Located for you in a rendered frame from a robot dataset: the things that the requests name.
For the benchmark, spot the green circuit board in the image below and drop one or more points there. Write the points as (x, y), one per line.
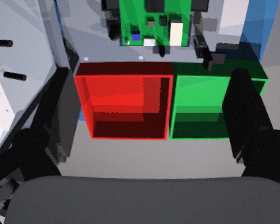
(155, 22)

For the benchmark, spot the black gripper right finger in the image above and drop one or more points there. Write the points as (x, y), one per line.
(247, 121)

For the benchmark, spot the red open-top bin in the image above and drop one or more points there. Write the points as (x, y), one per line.
(133, 102)

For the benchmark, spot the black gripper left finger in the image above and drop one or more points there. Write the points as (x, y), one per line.
(37, 151)

